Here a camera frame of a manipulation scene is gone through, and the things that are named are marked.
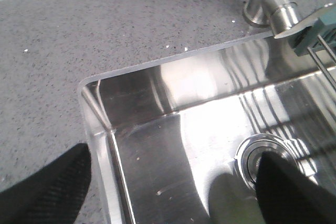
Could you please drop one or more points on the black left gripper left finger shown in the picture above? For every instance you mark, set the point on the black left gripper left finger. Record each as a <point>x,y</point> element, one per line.
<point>54,194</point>

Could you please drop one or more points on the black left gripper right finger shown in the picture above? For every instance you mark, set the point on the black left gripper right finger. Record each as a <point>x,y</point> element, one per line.
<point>285,195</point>

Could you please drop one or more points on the teal roll-up drying rack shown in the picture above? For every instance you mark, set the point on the teal roll-up drying rack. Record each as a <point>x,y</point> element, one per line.
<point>318,34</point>

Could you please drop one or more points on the stainless steel sink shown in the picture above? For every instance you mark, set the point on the stainless steel sink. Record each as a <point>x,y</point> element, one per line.
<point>179,140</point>

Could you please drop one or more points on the stainless steel faucet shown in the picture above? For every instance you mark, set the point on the stainless steel faucet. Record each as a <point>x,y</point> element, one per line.
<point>282,16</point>

